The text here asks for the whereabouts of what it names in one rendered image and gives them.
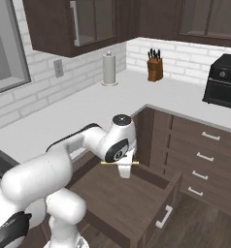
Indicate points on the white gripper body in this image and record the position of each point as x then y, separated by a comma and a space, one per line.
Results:
125, 169

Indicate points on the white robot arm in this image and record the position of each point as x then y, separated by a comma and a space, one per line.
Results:
36, 174

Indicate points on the yellow straw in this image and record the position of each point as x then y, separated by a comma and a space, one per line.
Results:
107, 162

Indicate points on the open dark wood drawer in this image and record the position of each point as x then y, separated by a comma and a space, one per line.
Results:
120, 200

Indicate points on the dark wood drawer front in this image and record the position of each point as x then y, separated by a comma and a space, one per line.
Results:
185, 150
191, 129
217, 185
217, 201

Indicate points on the dark wood corner cupboard panel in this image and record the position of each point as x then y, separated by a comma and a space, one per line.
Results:
146, 135

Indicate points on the white paper towel roll holder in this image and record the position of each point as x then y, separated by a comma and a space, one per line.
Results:
109, 68

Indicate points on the brown knife block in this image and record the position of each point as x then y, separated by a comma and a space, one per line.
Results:
155, 69

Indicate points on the black toaster oven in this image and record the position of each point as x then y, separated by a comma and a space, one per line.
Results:
224, 82

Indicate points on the grey framed window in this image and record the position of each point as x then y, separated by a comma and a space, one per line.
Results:
6, 45

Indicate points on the grey wall socket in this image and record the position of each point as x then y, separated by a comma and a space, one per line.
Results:
58, 68

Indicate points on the dark wood wall cupboard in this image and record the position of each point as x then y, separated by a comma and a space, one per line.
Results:
198, 19
52, 25

